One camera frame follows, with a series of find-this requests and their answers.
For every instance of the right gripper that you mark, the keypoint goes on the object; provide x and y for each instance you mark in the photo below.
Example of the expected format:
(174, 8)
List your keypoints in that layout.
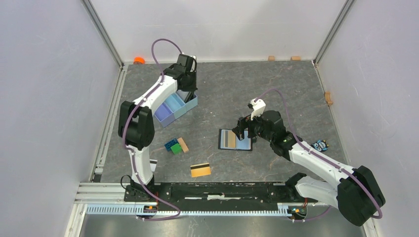
(247, 123)

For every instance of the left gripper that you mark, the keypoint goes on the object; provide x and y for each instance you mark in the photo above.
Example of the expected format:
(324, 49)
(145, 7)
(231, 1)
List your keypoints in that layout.
(193, 87)

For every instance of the black card holder wallet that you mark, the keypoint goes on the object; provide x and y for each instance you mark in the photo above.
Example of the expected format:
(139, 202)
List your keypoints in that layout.
(244, 145)

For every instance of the silver credit card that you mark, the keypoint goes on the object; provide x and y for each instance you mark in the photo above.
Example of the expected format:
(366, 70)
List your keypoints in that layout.
(153, 164)

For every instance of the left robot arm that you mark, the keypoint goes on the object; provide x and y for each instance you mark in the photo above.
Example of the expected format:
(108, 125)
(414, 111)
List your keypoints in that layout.
(136, 124)

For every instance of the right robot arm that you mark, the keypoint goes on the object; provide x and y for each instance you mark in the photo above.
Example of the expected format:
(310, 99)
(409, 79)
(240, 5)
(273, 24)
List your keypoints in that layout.
(353, 191)

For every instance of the light blue bin with cards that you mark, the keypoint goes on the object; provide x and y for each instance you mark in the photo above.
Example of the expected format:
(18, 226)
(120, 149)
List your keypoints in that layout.
(192, 103)

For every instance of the light blue middle bin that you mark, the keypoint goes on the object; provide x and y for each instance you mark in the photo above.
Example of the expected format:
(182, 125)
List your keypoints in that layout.
(176, 105)

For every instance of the purple plastic bin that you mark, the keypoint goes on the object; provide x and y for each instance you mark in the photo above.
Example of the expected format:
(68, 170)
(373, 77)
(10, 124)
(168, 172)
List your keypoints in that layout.
(164, 115)

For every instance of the orange round object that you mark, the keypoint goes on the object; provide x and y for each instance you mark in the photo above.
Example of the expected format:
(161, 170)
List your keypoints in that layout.
(138, 60)

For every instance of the green toy brick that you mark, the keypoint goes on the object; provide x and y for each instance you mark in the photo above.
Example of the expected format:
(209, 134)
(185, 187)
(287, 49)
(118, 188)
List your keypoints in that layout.
(176, 148)

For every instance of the blue toy brick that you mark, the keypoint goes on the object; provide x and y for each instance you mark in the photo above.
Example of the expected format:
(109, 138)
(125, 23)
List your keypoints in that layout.
(170, 143)

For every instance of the blue owl toy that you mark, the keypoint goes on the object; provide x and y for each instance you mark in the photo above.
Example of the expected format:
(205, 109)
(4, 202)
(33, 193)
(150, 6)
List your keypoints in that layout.
(320, 145)

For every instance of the wooden block back right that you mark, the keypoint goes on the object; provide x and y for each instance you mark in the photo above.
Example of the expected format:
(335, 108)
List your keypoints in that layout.
(295, 58)

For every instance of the wooden arch block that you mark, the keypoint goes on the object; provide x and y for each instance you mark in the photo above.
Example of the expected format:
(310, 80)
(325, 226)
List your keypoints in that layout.
(328, 98)

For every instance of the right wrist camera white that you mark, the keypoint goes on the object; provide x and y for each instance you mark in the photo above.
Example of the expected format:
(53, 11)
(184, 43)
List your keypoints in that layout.
(258, 107)

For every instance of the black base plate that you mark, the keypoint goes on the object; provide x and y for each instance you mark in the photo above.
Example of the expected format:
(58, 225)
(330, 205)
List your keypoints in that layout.
(217, 196)

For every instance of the aluminium frame rail left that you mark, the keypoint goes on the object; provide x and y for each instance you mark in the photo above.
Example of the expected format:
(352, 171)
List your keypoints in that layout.
(79, 209)

